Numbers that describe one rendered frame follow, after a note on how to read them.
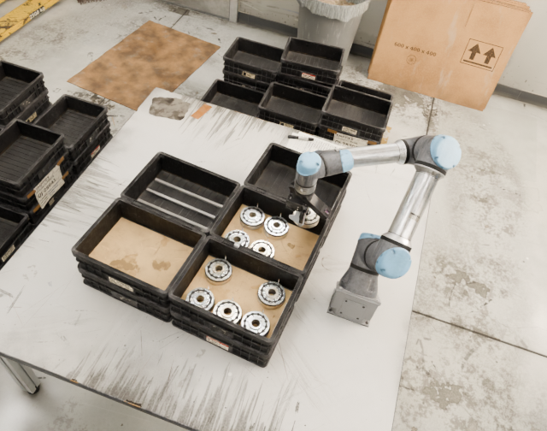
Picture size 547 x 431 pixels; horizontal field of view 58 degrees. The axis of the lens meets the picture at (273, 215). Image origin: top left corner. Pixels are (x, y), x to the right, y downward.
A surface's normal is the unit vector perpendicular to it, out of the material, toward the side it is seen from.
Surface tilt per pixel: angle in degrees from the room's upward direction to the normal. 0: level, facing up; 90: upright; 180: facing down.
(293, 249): 0
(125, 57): 2
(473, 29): 79
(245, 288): 0
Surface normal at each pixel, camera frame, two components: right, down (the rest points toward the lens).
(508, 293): 0.11, -0.63
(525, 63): -0.32, 0.71
